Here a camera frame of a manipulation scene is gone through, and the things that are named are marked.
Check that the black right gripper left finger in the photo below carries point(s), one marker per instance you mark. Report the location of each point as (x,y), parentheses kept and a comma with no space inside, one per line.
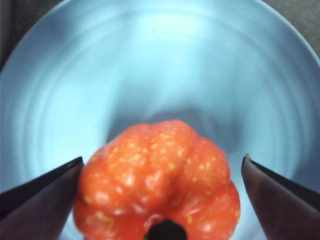
(37,212)

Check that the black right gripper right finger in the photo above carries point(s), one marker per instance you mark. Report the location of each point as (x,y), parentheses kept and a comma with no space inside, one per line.
(287,207)

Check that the orange toy pumpkin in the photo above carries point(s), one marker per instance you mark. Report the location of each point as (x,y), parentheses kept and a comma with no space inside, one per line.
(155,175)

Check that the blue round plate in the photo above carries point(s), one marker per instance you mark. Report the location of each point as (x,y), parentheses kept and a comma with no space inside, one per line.
(160,75)

